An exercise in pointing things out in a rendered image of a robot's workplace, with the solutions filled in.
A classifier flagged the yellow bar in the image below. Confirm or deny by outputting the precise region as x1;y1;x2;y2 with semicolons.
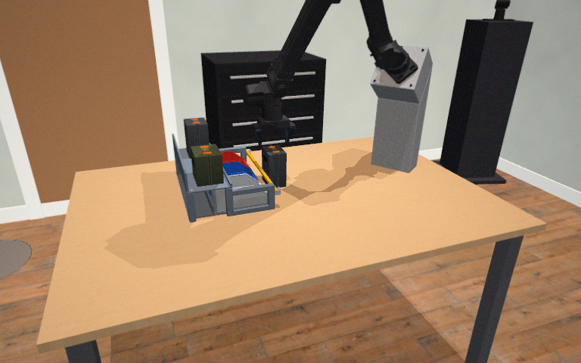
247;150;272;183

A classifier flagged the blue open bin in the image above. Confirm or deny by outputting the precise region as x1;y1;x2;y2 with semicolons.
222;162;259;181

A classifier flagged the olive green case with orange latches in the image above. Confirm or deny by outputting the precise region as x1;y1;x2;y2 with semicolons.
191;144;224;187

